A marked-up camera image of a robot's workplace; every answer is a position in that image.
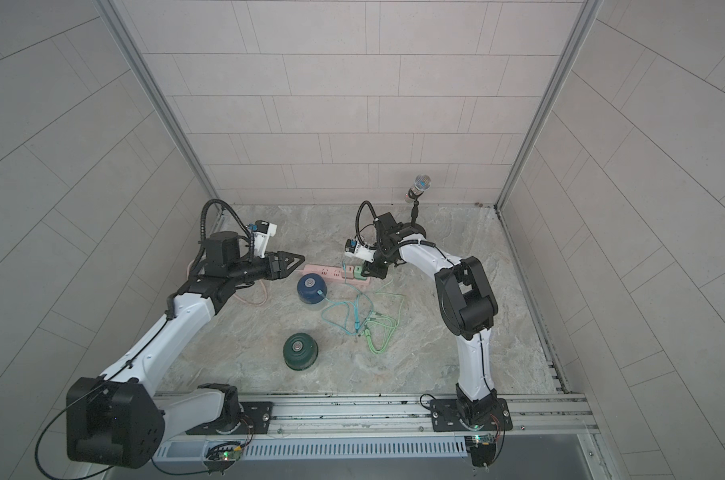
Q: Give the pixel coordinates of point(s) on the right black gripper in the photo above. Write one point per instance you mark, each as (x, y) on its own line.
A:
(377, 269)

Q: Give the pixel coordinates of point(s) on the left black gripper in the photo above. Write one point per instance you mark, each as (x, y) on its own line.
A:
(273, 269)

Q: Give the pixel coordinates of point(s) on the blue cordless meat grinder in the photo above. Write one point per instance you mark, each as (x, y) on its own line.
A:
(312, 289)

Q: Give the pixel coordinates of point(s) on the green USB charger adapter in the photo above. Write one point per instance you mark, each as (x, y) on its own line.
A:
(359, 274)

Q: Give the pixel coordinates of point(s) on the pink power strip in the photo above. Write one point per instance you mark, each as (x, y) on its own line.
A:
(332, 274)

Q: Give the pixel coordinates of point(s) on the green cordless meat grinder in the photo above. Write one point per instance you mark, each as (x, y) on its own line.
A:
(300, 351)

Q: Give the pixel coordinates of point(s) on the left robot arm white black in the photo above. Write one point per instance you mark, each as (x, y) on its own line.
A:
(113, 419)

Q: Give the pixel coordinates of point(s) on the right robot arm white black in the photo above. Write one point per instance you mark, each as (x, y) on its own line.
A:
(465, 300)

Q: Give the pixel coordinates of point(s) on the black microphone stand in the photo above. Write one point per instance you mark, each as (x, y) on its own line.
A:
(416, 219)

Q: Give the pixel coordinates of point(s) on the silver microphone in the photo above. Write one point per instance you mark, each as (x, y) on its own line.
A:
(420, 185)

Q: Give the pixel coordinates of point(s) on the left controller board green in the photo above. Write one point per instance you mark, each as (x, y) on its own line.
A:
(221, 457)

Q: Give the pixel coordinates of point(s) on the right controller board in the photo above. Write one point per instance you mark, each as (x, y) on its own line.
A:
(481, 450)

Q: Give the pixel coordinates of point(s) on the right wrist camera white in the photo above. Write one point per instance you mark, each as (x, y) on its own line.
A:
(357, 250)

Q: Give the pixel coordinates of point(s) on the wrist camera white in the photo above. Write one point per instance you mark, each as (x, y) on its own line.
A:
(262, 231)
(357, 250)

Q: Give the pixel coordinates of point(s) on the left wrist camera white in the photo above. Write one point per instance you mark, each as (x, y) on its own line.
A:
(262, 231)

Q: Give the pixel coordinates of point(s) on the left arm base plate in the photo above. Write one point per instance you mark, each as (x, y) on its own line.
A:
(252, 418)

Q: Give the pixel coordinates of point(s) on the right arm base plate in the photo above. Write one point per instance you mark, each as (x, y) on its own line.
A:
(452, 415)

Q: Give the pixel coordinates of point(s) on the aluminium rail frame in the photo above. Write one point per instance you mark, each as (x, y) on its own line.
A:
(368, 416)

